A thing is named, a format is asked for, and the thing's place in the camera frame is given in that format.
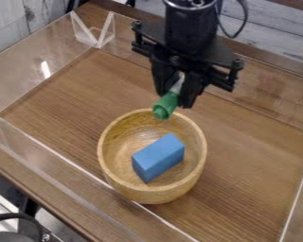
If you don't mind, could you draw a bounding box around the brown wooden bowl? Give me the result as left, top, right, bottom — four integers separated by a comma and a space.
97, 109, 207, 204

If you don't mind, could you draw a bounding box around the green white dry-erase marker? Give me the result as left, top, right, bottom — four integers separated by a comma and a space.
152, 74, 184, 120

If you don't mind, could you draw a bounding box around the black cable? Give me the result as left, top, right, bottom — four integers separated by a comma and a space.
215, 0, 249, 40

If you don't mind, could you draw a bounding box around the black metal base bracket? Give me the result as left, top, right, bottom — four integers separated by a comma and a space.
17, 218, 64, 242

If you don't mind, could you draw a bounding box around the blue rectangular block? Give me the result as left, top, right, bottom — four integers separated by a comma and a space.
131, 133, 186, 182

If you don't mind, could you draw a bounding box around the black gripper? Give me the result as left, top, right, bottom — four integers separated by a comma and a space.
131, 0, 245, 109

